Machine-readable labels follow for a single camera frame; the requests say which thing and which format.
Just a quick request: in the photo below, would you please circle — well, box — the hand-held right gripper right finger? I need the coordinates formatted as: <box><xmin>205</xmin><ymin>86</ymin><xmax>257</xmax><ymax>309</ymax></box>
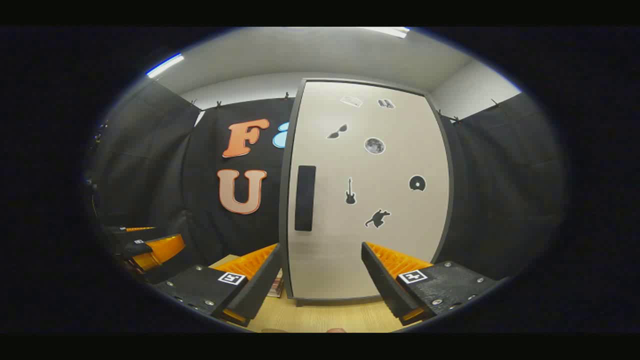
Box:
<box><xmin>361</xmin><ymin>241</ymin><xmax>501</xmax><ymax>327</ymax></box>

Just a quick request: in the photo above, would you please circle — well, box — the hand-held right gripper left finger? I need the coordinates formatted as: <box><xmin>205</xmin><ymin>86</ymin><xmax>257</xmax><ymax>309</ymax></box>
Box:
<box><xmin>151</xmin><ymin>242</ymin><xmax>284</xmax><ymax>328</ymax></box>

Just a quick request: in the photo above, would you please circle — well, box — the white cabinet door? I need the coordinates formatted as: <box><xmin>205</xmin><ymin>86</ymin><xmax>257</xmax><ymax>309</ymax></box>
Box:
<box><xmin>287</xmin><ymin>80</ymin><xmax>453</xmax><ymax>301</ymax></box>

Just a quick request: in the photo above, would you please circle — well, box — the grey cabinet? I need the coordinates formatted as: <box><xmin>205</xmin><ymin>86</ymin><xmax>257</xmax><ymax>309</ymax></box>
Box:
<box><xmin>277</xmin><ymin>76</ymin><xmax>457</xmax><ymax>307</ymax></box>

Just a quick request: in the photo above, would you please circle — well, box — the black door handle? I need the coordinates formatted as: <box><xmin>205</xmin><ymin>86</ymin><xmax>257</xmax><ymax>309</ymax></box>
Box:
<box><xmin>294</xmin><ymin>165</ymin><xmax>317</xmax><ymax>232</ymax></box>

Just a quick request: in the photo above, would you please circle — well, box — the stack of books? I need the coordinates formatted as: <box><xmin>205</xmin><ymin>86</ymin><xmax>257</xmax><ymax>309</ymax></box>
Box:
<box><xmin>267</xmin><ymin>270</ymin><xmax>285</xmax><ymax>299</ymax></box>

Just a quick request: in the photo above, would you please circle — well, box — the black backdrop cloth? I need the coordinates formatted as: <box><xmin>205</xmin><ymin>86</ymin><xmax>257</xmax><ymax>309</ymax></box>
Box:
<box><xmin>85</xmin><ymin>80</ymin><xmax>568</xmax><ymax>286</ymax></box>

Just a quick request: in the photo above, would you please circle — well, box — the ceiling light strip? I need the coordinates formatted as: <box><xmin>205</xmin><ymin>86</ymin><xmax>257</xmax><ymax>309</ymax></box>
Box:
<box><xmin>146</xmin><ymin>52</ymin><xmax>186</xmax><ymax>79</ymax></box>

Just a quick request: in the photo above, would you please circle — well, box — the ceiling light panel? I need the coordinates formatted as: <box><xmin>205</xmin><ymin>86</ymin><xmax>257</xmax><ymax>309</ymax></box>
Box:
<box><xmin>362</xmin><ymin>26</ymin><xmax>412</xmax><ymax>39</ymax></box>

